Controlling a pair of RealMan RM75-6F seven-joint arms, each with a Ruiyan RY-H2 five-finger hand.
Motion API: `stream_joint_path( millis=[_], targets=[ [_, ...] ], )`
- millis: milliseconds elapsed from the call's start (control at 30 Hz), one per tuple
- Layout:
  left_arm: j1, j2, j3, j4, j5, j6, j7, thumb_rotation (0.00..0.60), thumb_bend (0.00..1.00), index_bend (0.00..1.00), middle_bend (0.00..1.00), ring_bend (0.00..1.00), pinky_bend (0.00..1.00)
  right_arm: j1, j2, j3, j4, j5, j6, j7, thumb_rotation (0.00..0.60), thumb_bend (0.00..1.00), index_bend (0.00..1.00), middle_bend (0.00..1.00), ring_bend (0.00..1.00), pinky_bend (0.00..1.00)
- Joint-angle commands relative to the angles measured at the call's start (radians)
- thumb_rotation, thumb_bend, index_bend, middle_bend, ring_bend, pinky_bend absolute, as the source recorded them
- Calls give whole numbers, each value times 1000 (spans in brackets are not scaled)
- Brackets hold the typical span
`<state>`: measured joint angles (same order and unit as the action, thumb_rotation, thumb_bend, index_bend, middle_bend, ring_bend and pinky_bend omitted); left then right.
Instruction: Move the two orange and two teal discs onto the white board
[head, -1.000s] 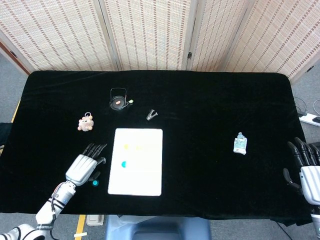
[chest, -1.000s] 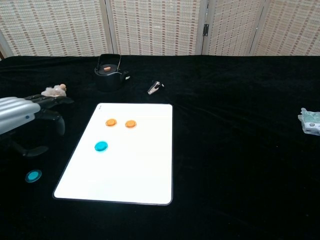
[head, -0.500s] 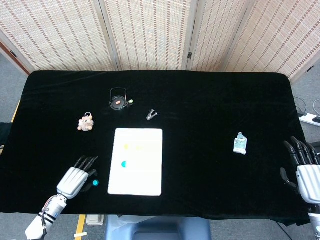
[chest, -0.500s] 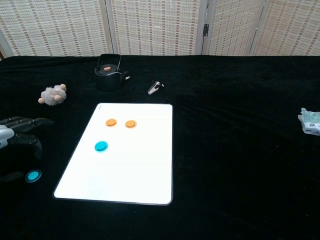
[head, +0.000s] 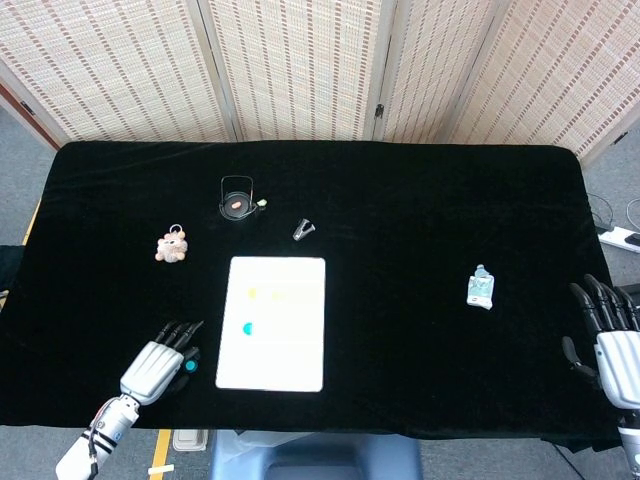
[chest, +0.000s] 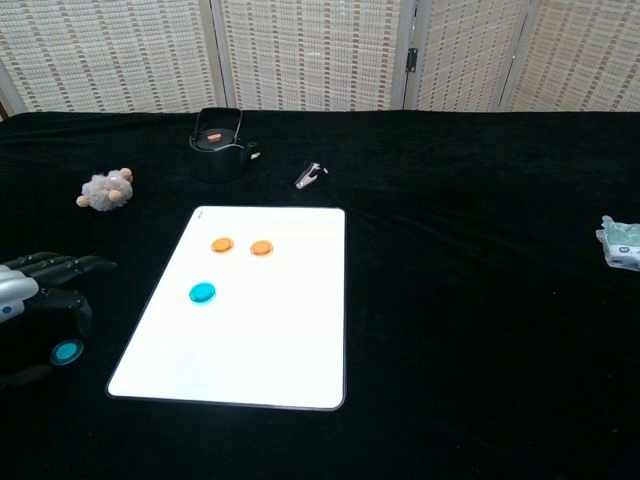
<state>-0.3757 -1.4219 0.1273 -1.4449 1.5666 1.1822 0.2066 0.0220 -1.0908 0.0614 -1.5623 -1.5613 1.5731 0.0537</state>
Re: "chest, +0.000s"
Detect black velvet tablecloth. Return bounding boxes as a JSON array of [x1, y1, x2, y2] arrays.
[[0, 108, 640, 480]]

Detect black teapot with handle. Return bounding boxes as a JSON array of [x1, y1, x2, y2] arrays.
[[188, 107, 261, 185]]

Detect woven bamboo folding screen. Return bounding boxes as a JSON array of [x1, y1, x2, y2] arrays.
[[0, 0, 640, 119]]

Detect small metal clip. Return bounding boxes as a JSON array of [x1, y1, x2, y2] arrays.
[[294, 160, 330, 190]]

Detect green white tissue pack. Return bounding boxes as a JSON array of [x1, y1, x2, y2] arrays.
[[594, 215, 640, 272]]

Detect cyan disc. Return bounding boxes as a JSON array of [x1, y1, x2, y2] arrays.
[[188, 281, 217, 304], [49, 338, 85, 368]]

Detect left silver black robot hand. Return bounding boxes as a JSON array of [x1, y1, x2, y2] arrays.
[[0, 252, 118, 388]]

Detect white magnetic board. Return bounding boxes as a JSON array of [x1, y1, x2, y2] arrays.
[[104, 204, 347, 412]]

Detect plush sheep keychain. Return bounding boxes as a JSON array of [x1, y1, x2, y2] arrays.
[[75, 167, 135, 212]]

